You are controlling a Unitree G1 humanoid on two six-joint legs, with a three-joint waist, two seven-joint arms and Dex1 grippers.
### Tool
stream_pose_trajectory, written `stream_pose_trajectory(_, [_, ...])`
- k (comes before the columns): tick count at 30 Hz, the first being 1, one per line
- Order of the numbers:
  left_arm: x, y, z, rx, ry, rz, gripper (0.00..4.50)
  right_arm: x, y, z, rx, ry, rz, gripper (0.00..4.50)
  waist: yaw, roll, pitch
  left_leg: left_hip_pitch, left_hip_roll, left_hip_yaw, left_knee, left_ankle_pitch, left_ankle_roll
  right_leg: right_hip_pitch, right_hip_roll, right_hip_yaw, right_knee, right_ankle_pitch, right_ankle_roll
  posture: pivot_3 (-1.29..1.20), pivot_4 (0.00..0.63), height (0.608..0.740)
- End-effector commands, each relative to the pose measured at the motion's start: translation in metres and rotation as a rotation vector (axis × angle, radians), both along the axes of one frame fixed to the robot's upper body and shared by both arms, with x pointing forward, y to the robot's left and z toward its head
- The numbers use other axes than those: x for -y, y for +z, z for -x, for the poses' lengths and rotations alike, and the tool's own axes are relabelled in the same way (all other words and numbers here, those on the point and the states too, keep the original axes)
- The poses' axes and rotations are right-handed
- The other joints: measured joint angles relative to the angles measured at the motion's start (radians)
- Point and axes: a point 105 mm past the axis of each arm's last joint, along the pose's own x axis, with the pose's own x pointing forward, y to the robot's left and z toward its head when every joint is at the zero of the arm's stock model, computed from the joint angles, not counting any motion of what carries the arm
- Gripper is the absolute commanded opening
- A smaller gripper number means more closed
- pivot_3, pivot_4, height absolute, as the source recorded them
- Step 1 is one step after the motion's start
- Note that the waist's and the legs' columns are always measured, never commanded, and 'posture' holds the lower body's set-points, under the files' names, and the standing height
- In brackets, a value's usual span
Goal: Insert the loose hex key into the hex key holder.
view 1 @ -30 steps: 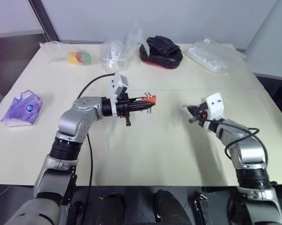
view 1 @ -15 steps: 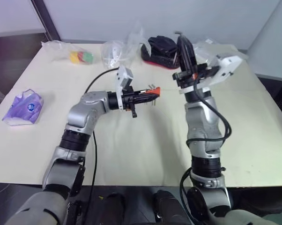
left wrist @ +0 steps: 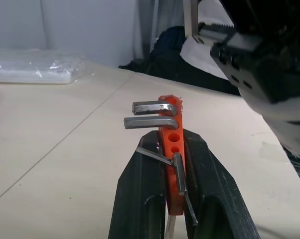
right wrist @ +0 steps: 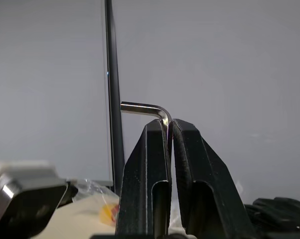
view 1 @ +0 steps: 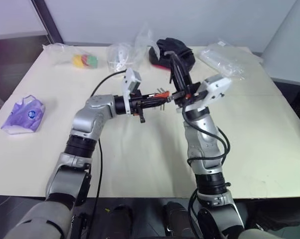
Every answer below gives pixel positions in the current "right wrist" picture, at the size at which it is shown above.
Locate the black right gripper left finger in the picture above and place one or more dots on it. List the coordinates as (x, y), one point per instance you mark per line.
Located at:
(136, 179)

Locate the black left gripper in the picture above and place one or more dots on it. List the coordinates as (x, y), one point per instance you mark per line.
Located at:
(23, 209)

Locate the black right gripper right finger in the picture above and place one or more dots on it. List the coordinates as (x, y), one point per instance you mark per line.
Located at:
(209, 174)

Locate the silver hex key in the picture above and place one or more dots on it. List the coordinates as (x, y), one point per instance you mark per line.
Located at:
(145, 108)

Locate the clear plastic bag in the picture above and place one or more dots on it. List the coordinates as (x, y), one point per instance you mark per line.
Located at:
(95, 188)

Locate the yellow and red small item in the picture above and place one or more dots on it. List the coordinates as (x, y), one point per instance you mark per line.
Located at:
(108, 212)

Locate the black vertical pole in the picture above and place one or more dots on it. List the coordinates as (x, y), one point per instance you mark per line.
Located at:
(113, 99)

